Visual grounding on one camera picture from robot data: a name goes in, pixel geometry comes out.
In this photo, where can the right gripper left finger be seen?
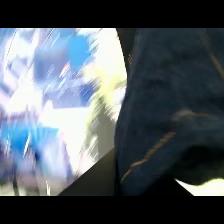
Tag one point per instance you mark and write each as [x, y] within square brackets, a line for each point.
[100, 181]

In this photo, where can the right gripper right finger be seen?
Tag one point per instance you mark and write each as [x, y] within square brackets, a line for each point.
[173, 189]

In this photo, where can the dark blue jeans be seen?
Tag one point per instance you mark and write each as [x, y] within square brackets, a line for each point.
[166, 100]

